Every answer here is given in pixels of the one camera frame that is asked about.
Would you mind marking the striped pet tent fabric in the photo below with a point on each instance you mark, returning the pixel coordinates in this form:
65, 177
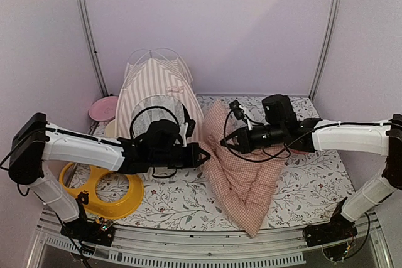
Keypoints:
155, 89

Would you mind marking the cream cat-ear pet bowl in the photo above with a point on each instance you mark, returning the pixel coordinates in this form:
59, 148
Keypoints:
110, 130

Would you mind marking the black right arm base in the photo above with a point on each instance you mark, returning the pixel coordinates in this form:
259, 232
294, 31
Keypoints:
338, 228

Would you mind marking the right aluminium frame post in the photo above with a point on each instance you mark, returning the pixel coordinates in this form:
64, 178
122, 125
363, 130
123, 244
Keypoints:
325, 48

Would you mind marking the left aluminium frame post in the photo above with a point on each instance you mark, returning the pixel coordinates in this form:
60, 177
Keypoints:
92, 49

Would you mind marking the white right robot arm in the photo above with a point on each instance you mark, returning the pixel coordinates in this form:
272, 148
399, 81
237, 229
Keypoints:
376, 144

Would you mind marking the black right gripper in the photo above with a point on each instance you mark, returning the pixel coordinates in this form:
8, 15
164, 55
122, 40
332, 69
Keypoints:
237, 133

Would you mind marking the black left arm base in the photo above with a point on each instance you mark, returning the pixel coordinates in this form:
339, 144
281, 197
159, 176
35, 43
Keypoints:
100, 231

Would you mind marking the pink cat-ear pet bowl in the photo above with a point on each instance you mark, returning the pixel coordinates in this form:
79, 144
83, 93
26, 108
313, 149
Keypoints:
299, 152

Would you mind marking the front aluminium rail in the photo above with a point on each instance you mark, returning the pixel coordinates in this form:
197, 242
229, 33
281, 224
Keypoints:
191, 240

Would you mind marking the white flexible tent pole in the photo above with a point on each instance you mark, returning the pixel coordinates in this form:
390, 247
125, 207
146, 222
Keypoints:
139, 55

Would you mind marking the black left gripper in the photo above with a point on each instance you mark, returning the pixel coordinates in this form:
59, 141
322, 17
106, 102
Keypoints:
193, 161

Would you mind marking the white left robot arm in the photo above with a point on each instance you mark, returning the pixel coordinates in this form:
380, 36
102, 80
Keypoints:
39, 141

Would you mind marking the aluminium frame post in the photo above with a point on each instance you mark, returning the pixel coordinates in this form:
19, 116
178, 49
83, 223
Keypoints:
325, 48
92, 49

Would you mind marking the pink bowl behind tent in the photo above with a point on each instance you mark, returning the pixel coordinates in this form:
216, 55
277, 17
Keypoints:
104, 109

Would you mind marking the pink gingham cushion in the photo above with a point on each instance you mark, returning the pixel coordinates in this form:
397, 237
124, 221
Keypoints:
243, 190

